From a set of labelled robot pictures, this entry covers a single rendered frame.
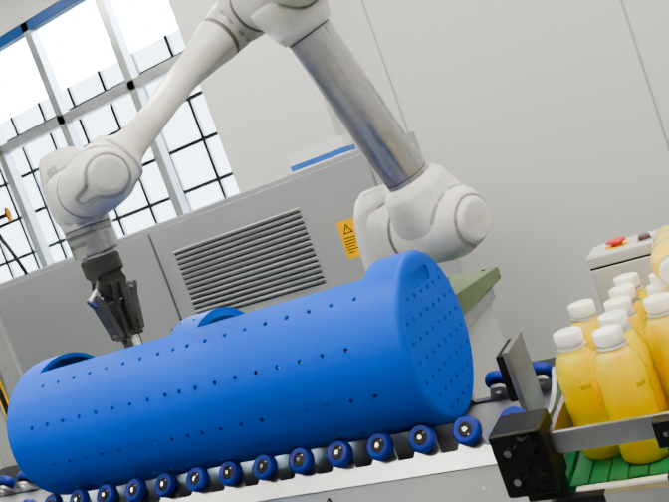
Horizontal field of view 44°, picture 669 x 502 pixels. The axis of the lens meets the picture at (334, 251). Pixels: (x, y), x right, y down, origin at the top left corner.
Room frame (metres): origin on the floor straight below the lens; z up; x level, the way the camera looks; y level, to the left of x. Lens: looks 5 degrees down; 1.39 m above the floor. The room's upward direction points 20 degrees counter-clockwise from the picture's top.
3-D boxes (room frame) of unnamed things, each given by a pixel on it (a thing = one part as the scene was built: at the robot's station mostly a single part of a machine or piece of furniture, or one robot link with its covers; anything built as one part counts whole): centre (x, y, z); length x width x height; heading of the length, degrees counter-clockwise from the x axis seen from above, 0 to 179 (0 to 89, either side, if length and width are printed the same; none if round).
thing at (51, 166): (1.57, 0.42, 1.54); 0.13 x 0.11 x 0.16; 31
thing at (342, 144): (3.27, -0.08, 1.48); 0.24 x 0.12 x 0.08; 68
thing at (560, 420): (1.22, -0.28, 0.96); 0.40 x 0.01 x 0.03; 153
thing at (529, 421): (1.06, -0.15, 0.95); 0.10 x 0.07 x 0.10; 153
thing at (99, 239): (1.58, 0.43, 1.43); 0.09 x 0.09 x 0.06
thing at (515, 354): (1.25, -0.20, 0.99); 0.10 x 0.02 x 0.12; 153
